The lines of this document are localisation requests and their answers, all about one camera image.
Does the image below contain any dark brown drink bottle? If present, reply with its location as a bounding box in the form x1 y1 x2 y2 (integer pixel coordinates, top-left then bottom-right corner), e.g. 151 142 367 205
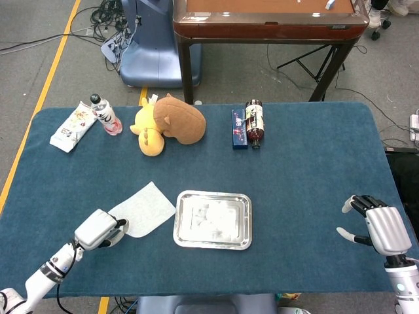
244 99 264 151

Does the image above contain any silver metal tray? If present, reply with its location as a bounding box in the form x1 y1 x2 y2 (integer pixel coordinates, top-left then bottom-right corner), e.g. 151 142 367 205
172 190 253 251

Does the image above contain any clear bottle pink label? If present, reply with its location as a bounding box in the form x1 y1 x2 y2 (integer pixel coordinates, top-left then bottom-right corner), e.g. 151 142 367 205
90 94 124 136

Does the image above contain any white snack bag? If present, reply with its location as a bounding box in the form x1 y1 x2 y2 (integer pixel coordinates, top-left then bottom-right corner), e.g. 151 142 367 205
49 101 98 154

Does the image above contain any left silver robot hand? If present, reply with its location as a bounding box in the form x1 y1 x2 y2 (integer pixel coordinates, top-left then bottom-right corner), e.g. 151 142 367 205
73 209 130 252

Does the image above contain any black tripod stand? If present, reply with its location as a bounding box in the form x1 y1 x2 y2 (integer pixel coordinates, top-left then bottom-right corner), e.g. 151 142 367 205
276 44 346 84

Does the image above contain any dark blue rectangular box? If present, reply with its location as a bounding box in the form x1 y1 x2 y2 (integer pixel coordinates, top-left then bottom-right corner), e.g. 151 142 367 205
231 109 249 150

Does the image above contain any yellow plush toy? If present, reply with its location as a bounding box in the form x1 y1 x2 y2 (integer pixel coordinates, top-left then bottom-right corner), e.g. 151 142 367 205
130 94 164 158

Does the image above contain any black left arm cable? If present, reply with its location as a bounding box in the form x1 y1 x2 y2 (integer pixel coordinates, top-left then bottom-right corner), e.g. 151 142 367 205
54 240 83 314

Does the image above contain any white power strip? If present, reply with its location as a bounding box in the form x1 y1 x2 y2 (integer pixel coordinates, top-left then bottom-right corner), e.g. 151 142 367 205
409 113 419 142

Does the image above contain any brown mahjong table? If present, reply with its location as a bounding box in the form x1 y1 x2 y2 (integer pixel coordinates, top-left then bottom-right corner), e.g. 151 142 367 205
172 0 371 105

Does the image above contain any tangled floor cable bundle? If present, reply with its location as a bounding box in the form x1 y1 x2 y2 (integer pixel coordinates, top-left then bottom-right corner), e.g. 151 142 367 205
88 0 138 71

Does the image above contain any blue machine base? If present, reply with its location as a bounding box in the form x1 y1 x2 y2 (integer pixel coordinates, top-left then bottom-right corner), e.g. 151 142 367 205
119 0 202 88

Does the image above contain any blue felt table cover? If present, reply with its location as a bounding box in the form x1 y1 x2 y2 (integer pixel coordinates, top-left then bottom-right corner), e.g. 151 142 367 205
0 101 417 299

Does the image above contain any black office chair caster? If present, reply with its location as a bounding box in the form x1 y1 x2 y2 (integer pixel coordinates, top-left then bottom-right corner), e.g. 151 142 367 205
371 18 392 41

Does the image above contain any brown capybara plush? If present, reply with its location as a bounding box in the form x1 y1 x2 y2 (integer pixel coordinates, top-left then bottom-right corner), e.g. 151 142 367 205
153 93 207 146

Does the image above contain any grey-blue robot torso base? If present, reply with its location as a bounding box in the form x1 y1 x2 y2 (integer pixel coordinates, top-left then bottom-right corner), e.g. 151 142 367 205
136 293 279 314

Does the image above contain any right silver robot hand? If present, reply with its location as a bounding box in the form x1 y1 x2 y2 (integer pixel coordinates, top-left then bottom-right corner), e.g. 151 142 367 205
336 194 412 261

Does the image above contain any black bag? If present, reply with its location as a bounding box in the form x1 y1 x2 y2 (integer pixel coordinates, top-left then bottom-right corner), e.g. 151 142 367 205
385 148 419 217

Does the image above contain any white paper sheet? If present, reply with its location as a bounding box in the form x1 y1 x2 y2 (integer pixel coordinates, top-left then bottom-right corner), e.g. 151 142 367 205
107 181 177 239

